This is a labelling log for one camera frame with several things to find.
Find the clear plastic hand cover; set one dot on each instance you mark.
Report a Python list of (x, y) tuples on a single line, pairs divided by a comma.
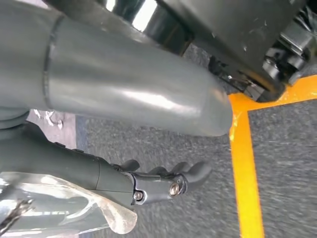
[(121, 220)]

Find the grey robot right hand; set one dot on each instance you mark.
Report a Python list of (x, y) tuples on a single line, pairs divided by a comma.
[(124, 78)]

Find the yellow floor tape square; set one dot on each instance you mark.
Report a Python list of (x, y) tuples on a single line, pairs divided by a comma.
[(247, 180)]

